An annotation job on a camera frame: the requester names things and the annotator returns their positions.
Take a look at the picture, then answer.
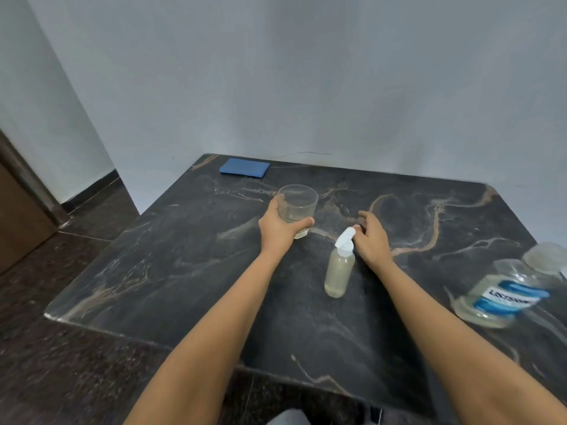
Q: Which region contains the person's right hand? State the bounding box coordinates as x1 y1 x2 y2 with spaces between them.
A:
353 210 394 272

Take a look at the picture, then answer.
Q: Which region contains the person's left hand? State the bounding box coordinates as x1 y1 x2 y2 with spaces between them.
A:
258 194 315 258

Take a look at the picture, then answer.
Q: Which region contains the clear drinking glass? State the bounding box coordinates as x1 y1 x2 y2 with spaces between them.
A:
276 184 320 240

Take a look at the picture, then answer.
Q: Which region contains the person's left forearm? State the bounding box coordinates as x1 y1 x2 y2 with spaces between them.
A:
123 243 291 425

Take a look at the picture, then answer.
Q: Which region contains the person's right forearm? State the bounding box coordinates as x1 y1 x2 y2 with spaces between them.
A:
367 257 567 425

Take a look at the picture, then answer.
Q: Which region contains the clear spray bottle white nozzle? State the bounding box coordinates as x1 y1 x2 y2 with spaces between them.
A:
324 227 357 299

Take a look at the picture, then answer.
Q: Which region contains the blue folded cloth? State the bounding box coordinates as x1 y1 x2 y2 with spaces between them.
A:
219 158 271 179

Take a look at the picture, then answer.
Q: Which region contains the clear mouthwash bottle blue label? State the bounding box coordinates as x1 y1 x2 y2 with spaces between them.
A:
452 242 567 329

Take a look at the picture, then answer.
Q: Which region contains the person's grey clothing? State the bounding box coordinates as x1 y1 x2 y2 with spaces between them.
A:
265 407 313 425

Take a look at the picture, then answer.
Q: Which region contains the brown wooden door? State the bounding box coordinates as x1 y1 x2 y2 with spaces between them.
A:
0 128 72 276

